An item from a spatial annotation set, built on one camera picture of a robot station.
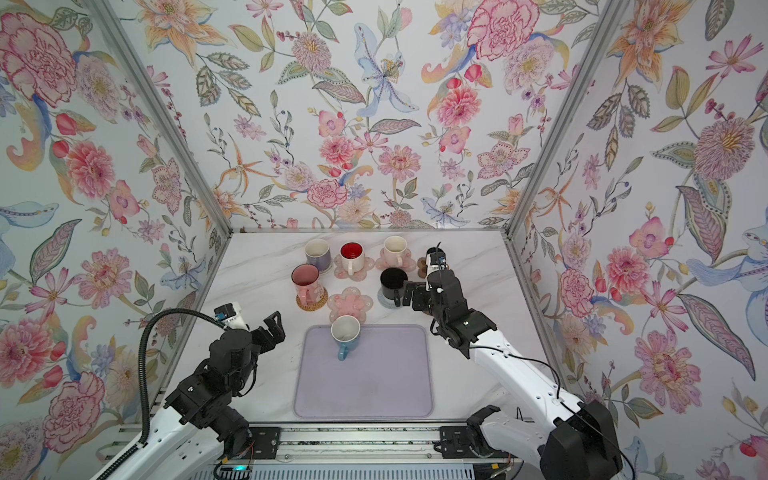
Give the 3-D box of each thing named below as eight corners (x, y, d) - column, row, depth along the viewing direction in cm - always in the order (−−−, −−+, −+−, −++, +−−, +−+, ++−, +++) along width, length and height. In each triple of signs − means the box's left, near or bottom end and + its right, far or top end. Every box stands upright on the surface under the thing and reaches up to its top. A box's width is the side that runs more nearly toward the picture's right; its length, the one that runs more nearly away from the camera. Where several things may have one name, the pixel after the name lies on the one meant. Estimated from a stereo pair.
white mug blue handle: (332, 363, 87) (327, 350, 80) (336, 328, 94) (332, 314, 87) (359, 363, 87) (357, 350, 80) (361, 328, 94) (359, 314, 87)
